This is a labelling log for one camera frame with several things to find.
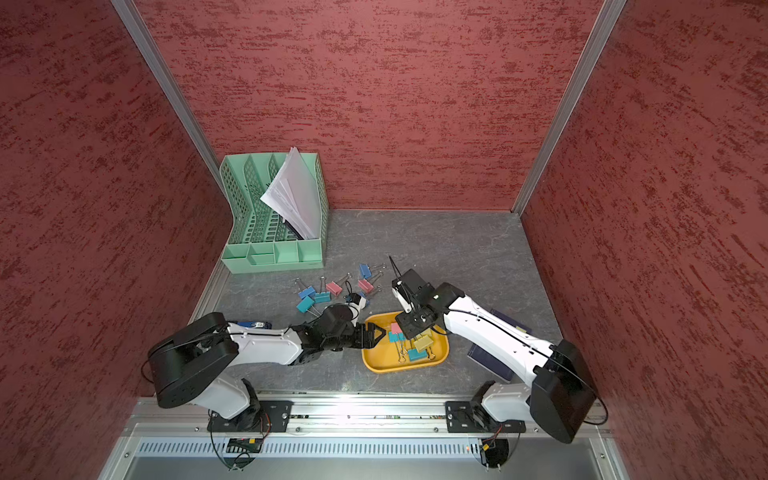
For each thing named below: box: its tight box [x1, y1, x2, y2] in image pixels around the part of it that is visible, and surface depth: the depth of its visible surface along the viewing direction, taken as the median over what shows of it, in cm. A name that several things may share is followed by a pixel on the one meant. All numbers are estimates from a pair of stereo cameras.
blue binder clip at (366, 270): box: [359, 263, 386, 282], surface depth 105 cm
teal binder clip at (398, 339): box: [388, 331, 407, 364], surface depth 87 cm
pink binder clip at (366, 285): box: [358, 271, 383, 294], surface depth 99 cm
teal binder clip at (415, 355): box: [408, 348, 428, 362], surface depth 85 cm
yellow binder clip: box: [414, 335, 434, 353], surface depth 85 cm
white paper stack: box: [260, 147, 321, 239], surface depth 99 cm
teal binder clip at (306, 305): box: [296, 296, 321, 318], surface depth 94 cm
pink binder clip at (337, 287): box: [325, 272, 352, 296], surface depth 100 cm
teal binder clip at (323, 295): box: [315, 276, 331, 303], surface depth 99 cm
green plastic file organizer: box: [220, 153, 329, 274], surface depth 105 cm
